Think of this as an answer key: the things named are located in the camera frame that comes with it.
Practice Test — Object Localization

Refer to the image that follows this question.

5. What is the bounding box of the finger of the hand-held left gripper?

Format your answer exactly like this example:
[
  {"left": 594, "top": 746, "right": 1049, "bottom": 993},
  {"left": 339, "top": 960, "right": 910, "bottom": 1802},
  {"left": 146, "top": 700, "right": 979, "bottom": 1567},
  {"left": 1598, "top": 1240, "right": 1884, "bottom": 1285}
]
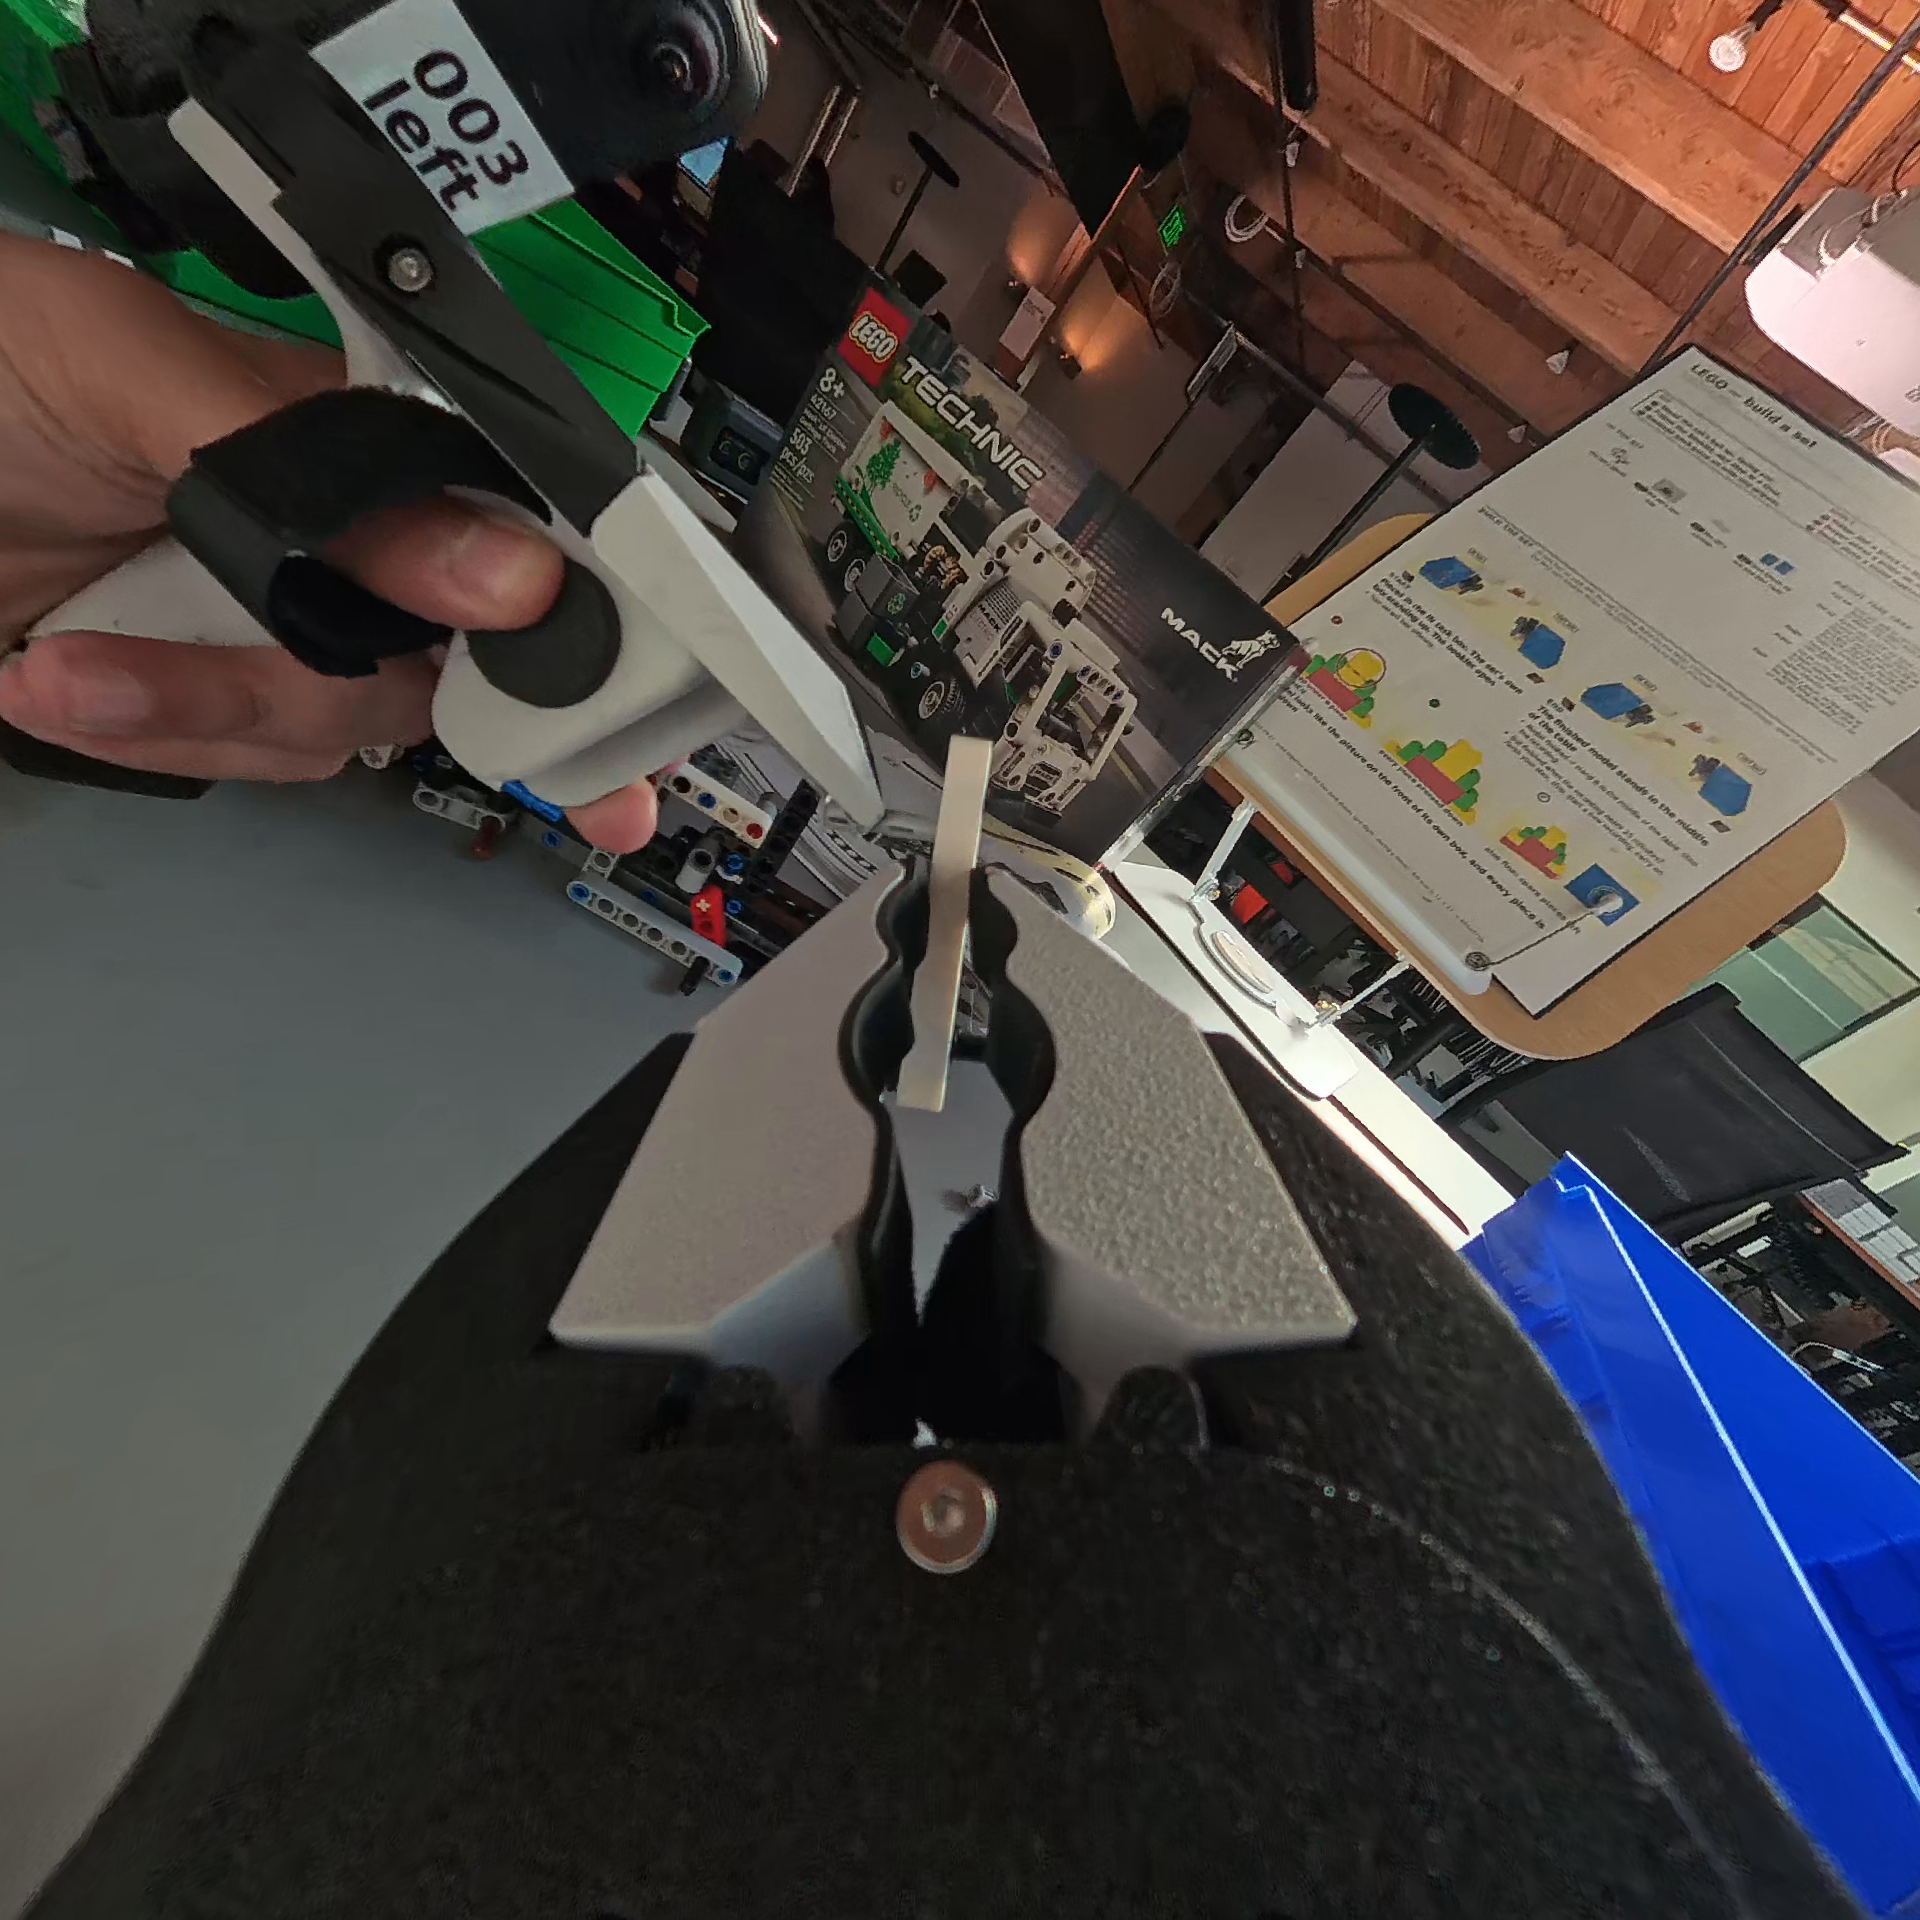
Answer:
[{"left": 592, "top": 467, "right": 887, "bottom": 828}]

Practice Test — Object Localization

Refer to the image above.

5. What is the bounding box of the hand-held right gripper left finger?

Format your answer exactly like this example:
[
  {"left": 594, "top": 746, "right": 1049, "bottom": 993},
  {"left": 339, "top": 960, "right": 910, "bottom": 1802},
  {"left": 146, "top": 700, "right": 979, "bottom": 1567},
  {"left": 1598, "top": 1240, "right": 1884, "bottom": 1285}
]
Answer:
[{"left": 550, "top": 862, "right": 924, "bottom": 1390}]

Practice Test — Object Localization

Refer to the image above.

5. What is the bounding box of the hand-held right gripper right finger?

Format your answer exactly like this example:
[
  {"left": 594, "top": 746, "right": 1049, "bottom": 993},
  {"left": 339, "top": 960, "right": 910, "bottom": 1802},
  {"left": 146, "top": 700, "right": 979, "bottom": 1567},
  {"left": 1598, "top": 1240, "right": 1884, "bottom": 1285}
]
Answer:
[{"left": 974, "top": 869, "right": 1360, "bottom": 1398}]

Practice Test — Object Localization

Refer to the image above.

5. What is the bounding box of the white lego beam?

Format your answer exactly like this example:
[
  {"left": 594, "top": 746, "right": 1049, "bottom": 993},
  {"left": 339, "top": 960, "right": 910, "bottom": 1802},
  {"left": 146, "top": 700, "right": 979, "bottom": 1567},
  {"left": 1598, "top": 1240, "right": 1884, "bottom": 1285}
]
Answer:
[{"left": 894, "top": 733, "right": 996, "bottom": 1114}]

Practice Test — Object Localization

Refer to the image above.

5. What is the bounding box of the dark lego chassis assembly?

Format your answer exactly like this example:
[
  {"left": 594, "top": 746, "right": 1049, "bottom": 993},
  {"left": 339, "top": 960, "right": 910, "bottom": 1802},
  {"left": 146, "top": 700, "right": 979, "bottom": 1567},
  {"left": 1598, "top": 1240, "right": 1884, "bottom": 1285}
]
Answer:
[{"left": 411, "top": 742, "right": 824, "bottom": 995}]

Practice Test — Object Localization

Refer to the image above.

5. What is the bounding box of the lego truck set box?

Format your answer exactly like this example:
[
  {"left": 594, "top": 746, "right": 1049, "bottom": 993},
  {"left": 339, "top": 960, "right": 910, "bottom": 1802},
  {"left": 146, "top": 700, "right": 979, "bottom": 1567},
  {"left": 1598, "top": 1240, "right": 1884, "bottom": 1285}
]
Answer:
[{"left": 733, "top": 275, "right": 1308, "bottom": 875}]

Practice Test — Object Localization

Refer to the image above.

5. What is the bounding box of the person's left hand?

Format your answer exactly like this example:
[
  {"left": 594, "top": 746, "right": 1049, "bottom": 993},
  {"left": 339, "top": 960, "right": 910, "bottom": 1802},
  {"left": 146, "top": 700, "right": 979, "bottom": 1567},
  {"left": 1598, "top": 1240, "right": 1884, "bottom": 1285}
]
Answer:
[{"left": 0, "top": 232, "right": 662, "bottom": 860}]

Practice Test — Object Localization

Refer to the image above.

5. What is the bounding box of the grey power station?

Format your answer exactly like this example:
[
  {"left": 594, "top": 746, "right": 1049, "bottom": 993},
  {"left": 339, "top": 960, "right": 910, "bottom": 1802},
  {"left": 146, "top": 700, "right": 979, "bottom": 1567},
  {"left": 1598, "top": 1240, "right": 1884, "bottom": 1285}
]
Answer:
[{"left": 682, "top": 382, "right": 786, "bottom": 529}]

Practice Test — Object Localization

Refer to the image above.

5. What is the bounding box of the clear acrylic stand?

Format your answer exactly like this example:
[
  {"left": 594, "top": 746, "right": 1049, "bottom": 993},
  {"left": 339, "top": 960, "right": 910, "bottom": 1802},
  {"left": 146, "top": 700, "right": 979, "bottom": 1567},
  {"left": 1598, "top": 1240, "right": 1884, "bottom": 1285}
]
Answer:
[{"left": 1106, "top": 794, "right": 1415, "bottom": 1100}]

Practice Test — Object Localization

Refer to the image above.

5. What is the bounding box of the green plastic bin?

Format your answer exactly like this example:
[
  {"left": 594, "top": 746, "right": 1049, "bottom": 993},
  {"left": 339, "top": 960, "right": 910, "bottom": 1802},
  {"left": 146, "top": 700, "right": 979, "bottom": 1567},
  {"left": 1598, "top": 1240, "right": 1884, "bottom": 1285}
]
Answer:
[{"left": 156, "top": 202, "right": 710, "bottom": 440}]

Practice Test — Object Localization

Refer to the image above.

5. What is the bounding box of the white curved piece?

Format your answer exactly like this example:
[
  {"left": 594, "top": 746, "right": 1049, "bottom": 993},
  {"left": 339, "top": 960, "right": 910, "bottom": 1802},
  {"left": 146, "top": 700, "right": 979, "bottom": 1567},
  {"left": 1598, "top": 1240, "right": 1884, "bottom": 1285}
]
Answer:
[{"left": 974, "top": 844, "right": 1121, "bottom": 941}]

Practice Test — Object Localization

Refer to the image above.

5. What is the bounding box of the black round stand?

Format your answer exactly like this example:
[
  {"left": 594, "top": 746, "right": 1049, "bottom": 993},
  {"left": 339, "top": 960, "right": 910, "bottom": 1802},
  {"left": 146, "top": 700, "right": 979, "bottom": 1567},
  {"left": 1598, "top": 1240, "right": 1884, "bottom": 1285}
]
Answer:
[
  {"left": 884, "top": 132, "right": 965, "bottom": 279},
  {"left": 1356, "top": 382, "right": 1520, "bottom": 529}
]

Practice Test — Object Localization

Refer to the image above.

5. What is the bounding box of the black cloth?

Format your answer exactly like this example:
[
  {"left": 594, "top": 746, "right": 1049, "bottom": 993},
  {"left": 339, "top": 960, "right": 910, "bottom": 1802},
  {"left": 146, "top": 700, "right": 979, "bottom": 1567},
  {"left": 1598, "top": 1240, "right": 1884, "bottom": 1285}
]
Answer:
[{"left": 1499, "top": 981, "right": 1909, "bottom": 1236}]

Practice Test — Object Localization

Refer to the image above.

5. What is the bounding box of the blue plastic bin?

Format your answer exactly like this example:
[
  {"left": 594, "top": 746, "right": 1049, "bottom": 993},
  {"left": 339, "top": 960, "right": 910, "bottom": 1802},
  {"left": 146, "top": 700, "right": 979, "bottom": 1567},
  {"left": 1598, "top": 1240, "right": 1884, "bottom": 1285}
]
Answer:
[{"left": 1462, "top": 1151, "right": 1920, "bottom": 1920}]

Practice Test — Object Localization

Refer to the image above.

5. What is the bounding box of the laminated instruction sheet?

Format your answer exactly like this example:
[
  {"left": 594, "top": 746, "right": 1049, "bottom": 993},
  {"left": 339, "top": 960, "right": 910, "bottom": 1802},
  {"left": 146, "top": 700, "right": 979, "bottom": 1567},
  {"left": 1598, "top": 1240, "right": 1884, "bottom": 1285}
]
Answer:
[{"left": 1222, "top": 344, "right": 1920, "bottom": 1022}]

